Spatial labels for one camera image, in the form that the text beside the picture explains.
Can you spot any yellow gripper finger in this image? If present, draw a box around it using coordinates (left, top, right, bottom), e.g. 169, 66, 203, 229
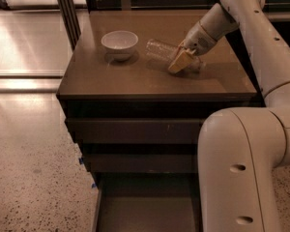
168, 49, 194, 73

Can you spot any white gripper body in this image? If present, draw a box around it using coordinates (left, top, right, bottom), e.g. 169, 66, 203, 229
181, 4, 238, 56

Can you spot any clear plastic water bottle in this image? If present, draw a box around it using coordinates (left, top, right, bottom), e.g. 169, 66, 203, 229
146, 39, 204, 72

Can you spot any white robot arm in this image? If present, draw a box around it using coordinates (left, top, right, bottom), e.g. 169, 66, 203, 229
168, 0, 290, 232

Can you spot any brown drawer cabinet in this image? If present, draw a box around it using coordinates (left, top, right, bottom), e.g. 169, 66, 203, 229
55, 10, 259, 191

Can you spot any top drawer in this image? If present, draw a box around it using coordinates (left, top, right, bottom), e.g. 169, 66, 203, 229
66, 118, 203, 144

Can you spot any middle drawer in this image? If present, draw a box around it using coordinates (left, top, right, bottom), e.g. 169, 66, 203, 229
83, 154, 197, 173

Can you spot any open bottom drawer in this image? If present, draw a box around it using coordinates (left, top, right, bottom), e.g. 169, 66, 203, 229
92, 173, 203, 232

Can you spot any white ceramic bowl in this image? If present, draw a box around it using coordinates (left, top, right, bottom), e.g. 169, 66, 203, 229
101, 30, 138, 61

